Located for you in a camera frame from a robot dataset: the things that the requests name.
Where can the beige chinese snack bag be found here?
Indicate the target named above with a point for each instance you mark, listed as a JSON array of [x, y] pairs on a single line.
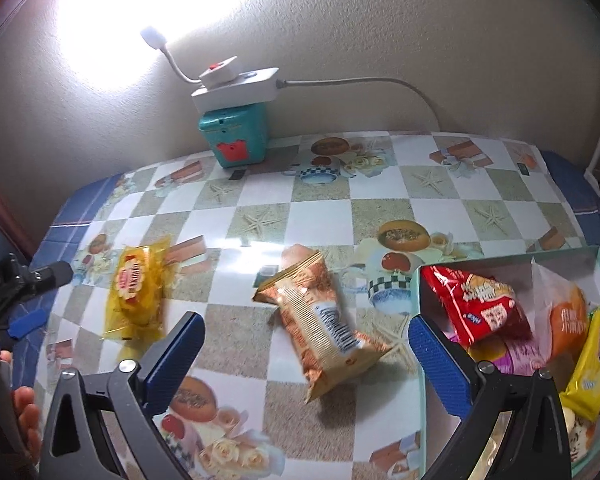
[[580, 433]]

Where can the person left hand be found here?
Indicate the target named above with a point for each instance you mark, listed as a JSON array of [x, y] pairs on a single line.
[[25, 419]]

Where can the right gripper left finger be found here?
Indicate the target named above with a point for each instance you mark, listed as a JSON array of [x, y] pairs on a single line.
[[76, 442]]

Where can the yellow blue biscuit packet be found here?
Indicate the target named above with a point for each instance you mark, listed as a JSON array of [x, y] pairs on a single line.
[[582, 394]]

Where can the checkered patterned tablecloth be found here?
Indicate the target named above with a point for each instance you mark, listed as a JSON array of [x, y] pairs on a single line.
[[256, 424]]

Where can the yellow transparent cracker pack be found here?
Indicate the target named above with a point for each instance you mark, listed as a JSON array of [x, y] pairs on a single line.
[[134, 303]]

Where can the red peanut snack bag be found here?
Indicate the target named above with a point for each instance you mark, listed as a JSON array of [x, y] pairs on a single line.
[[478, 307]]

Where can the orange snack bag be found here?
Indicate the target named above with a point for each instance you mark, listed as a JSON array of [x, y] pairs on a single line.
[[560, 317]]

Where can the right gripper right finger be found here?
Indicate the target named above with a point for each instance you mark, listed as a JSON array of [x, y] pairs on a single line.
[[535, 444]]

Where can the pink snack bag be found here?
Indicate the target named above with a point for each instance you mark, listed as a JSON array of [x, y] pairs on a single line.
[[510, 354]]

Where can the teal toy box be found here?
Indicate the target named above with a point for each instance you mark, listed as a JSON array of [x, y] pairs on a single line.
[[237, 136]]

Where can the white power strip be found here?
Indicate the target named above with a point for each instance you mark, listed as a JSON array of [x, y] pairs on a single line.
[[256, 86]]

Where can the orange beige cracker packet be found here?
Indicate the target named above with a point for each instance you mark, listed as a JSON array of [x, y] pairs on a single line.
[[329, 350]]

